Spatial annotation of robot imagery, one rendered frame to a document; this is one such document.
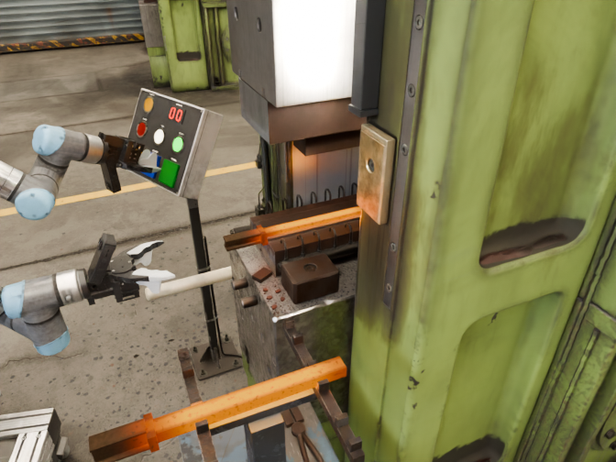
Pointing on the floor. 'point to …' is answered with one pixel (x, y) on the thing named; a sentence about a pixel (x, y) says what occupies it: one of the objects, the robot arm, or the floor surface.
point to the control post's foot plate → (206, 368)
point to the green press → (188, 44)
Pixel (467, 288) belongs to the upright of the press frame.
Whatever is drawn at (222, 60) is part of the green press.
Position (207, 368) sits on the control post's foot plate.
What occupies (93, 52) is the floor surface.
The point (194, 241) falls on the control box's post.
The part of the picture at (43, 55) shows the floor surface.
